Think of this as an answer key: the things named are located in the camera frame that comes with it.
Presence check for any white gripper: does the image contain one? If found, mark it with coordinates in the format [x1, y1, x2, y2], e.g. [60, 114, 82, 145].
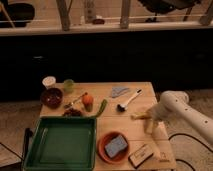
[147, 104, 167, 121]

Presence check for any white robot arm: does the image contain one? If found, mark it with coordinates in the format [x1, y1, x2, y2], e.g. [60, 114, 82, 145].
[148, 91, 213, 146]

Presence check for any green plastic tray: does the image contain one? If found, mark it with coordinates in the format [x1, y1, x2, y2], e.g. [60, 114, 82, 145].
[24, 117, 97, 171]

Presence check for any wooden block with label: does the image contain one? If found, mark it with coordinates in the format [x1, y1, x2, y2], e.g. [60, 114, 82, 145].
[128, 144, 154, 169]

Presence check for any grey cloth piece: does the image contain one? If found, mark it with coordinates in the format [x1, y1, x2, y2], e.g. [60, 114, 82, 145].
[111, 86, 130, 98]

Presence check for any blue sponge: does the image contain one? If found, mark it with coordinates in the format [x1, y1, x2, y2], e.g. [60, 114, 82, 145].
[105, 135, 128, 158]

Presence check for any green bean pod toy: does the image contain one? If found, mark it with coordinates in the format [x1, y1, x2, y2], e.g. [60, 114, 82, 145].
[91, 99, 108, 117]

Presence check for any orange bowl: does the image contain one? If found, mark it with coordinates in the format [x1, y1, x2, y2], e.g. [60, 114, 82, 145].
[97, 131, 130, 164]

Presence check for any dark brown food toy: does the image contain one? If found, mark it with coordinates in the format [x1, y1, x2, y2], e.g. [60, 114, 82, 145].
[63, 108, 82, 117]

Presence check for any green cup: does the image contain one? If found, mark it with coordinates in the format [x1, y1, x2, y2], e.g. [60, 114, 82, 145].
[63, 79, 74, 93]

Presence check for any dark red bowl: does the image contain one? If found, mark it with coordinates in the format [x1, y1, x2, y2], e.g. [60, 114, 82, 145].
[40, 88, 63, 109]

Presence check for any white cup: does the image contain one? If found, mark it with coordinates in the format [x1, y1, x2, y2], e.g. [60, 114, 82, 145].
[42, 76, 56, 89]

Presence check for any black chair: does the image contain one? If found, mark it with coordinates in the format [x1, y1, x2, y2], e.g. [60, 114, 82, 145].
[0, 1, 35, 28]

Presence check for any black cable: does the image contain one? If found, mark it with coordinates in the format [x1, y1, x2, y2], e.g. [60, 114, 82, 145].
[167, 132, 213, 171]

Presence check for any white handled brush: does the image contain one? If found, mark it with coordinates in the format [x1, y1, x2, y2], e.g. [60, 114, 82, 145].
[117, 89, 142, 112]

